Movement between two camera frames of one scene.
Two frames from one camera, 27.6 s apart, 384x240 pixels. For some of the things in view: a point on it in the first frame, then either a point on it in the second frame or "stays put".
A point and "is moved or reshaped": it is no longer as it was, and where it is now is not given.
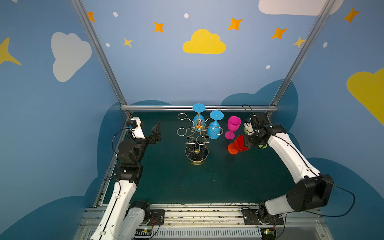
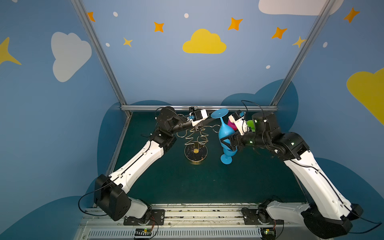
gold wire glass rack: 197,150 stays put
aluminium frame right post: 324,12 stays put
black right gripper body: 250,140 -> 235,141
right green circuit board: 268,233 stays put
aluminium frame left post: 85,19 stays put
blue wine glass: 199,108 is moved or reshaped
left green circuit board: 143,232 stays put
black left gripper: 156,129 -> 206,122
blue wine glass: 214,129 -> 226,158
